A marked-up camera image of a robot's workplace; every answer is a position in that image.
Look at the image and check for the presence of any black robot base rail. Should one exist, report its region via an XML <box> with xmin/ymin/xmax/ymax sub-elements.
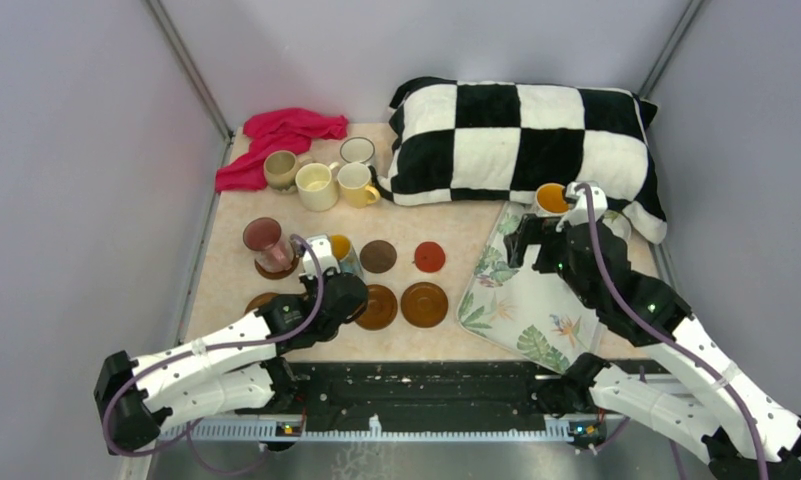
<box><xmin>234</xmin><ymin>359</ymin><xmax>689</xmax><ymax>435</ymax></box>

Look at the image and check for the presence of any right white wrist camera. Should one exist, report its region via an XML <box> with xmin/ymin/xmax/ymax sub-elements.
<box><xmin>556</xmin><ymin>181</ymin><xmax>609</xmax><ymax>233</ymax></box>

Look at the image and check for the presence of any amber wooden coaster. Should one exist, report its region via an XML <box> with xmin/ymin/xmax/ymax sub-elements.
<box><xmin>355</xmin><ymin>284</ymin><xmax>398</xmax><ymax>331</ymax></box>
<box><xmin>400</xmin><ymin>282</ymin><xmax>449</xmax><ymax>328</ymax></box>

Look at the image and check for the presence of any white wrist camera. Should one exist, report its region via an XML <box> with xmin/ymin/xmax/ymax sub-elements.
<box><xmin>302</xmin><ymin>234</ymin><xmax>341</xmax><ymax>278</ymax></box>
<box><xmin>556</xmin><ymin>181</ymin><xmax>609</xmax><ymax>233</ymax></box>

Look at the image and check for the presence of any dark walnut wooden coaster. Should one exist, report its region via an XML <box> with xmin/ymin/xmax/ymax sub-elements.
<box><xmin>253</xmin><ymin>256</ymin><xmax>300</xmax><ymax>280</ymax></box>
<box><xmin>360</xmin><ymin>240</ymin><xmax>397</xmax><ymax>274</ymax></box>

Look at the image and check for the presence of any yellow ceramic mug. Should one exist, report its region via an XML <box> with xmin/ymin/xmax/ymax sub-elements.
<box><xmin>337</xmin><ymin>163</ymin><xmax>382</xmax><ymax>208</ymax></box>

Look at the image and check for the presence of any beige ceramic mug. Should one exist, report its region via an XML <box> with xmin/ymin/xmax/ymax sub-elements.
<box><xmin>263</xmin><ymin>150</ymin><xmax>314</xmax><ymax>194</ymax></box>

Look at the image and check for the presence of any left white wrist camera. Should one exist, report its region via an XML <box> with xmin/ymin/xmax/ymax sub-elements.
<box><xmin>302</xmin><ymin>234</ymin><xmax>341</xmax><ymax>278</ymax></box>

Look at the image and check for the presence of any orange cup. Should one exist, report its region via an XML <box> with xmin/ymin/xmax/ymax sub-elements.
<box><xmin>531</xmin><ymin>183</ymin><xmax>569</xmax><ymax>217</ymax></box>

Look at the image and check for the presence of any brown wooden coaster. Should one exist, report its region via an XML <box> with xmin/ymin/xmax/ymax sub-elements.
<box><xmin>244</xmin><ymin>292</ymin><xmax>279</xmax><ymax>314</ymax></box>

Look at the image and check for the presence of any pink mug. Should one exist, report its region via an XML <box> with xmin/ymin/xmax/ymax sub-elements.
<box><xmin>242</xmin><ymin>217</ymin><xmax>296</xmax><ymax>272</ymax></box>

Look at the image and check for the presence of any black white checkered pillow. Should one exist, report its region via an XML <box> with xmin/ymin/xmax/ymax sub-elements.
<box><xmin>372</xmin><ymin>76</ymin><xmax>668</xmax><ymax>244</ymax></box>

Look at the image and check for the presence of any white dark-rimmed mug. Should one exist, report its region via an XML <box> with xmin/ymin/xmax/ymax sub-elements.
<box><xmin>339</xmin><ymin>137</ymin><xmax>376</xmax><ymax>165</ymax></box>

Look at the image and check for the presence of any floral white tray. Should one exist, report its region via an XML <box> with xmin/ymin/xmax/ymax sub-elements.
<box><xmin>457</xmin><ymin>203</ymin><xmax>608</xmax><ymax>373</ymax></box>

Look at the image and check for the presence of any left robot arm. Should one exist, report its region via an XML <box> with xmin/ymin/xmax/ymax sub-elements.
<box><xmin>94</xmin><ymin>270</ymin><xmax>368</xmax><ymax>456</ymax></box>

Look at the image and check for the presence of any red apple coaster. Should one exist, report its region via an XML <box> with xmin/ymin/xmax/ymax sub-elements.
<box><xmin>414</xmin><ymin>241</ymin><xmax>446</xmax><ymax>273</ymax></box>

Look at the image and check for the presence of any crumpled pink cloth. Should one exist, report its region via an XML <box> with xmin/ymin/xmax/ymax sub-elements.
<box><xmin>214</xmin><ymin>107</ymin><xmax>349</xmax><ymax>193</ymax></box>

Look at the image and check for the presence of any cream ceramic mug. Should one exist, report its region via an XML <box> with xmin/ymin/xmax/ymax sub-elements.
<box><xmin>295</xmin><ymin>162</ymin><xmax>340</xmax><ymax>212</ymax></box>

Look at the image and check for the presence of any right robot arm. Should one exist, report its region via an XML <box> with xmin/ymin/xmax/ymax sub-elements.
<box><xmin>503</xmin><ymin>215</ymin><xmax>801</xmax><ymax>479</ymax></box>

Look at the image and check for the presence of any blue mug yellow inside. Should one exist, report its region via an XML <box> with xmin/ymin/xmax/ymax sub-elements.
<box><xmin>329</xmin><ymin>235</ymin><xmax>364</xmax><ymax>280</ymax></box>

